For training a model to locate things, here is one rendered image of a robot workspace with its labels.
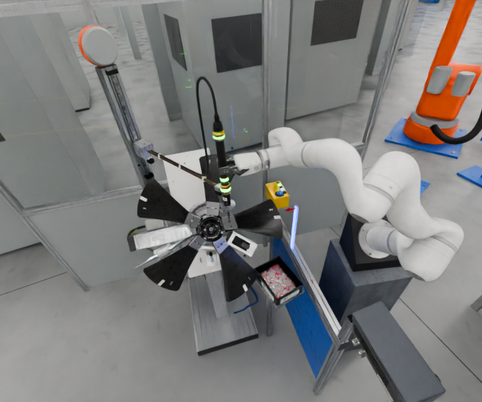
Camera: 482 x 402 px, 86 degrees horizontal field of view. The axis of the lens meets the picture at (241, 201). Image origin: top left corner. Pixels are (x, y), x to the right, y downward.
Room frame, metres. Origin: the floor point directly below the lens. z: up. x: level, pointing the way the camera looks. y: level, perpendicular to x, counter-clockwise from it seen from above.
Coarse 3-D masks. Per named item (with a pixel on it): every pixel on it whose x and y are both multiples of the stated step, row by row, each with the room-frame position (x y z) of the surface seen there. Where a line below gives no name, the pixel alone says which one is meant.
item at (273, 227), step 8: (256, 208) 0.97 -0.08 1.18; (264, 208) 0.97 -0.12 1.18; (240, 216) 0.92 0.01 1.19; (248, 216) 0.92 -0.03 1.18; (256, 216) 0.92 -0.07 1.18; (264, 216) 0.92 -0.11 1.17; (272, 216) 0.92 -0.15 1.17; (240, 224) 0.86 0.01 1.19; (248, 224) 0.87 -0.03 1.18; (256, 224) 0.87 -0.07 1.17; (264, 224) 0.87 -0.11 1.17; (272, 224) 0.88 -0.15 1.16; (280, 224) 0.88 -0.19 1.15; (256, 232) 0.83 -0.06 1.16; (264, 232) 0.83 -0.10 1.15; (272, 232) 0.84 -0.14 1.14; (280, 232) 0.84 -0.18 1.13
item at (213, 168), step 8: (200, 160) 1.11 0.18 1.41; (216, 160) 1.07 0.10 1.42; (216, 168) 1.04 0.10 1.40; (208, 176) 1.04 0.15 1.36; (216, 176) 1.01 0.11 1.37; (232, 176) 0.99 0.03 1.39; (208, 184) 1.01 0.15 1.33; (208, 192) 0.99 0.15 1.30; (208, 200) 0.96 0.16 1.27; (216, 200) 0.93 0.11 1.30
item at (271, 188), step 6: (270, 186) 1.29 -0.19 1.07; (276, 186) 1.28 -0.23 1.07; (282, 186) 1.28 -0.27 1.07; (270, 192) 1.23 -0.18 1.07; (270, 198) 1.22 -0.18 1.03; (276, 198) 1.17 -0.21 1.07; (282, 198) 1.17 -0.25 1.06; (288, 198) 1.18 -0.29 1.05; (276, 204) 1.16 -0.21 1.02; (282, 204) 1.17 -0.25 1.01; (288, 204) 1.18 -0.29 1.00
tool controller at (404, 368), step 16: (384, 304) 0.39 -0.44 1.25; (352, 320) 0.39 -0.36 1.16; (368, 320) 0.36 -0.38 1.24; (384, 320) 0.35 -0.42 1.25; (368, 336) 0.31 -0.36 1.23; (384, 336) 0.30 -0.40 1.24; (400, 336) 0.30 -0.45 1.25; (368, 352) 0.29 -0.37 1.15; (384, 352) 0.26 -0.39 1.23; (400, 352) 0.26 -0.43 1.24; (416, 352) 0.25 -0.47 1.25; (384, 368) 0.22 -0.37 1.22; (400, 368) 0.22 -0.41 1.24; (416, 368) 0.21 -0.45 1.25; (384, 384) 0.21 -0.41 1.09; (400, 384) 0.18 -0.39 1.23; (416, 384) 0.18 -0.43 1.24; (432, 384) 0.17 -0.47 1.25; (400, 400) 0.15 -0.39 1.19; (416, 400) 0.14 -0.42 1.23; (432, 400) 0.16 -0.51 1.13
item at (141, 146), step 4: (132, 140) 1.33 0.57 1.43; (136, 140) 1.34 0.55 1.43; (140, 140) 1.34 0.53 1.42; (144, 140) 1.33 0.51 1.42; (132, 144) 1.31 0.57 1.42; (136, 144) 1.29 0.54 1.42; (140, 144) 1.29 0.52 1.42; (144, 144) 1.29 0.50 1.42; (148, 144) 1.29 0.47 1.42; (136, 148) 1.29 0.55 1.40; (140, 148) 1.26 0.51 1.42; (144, 148) 1.26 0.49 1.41; (148, 148) 1.28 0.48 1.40; (152, 148) 1.30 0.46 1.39; (136, 152) 1.30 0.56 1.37; (140, 152) 1.27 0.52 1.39; (144, 152) 1.26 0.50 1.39; (148, 152) 1.28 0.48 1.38; (140, 156) 1.28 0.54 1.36; (144, 156) 1.25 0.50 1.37; (148, 156) 1.27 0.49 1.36
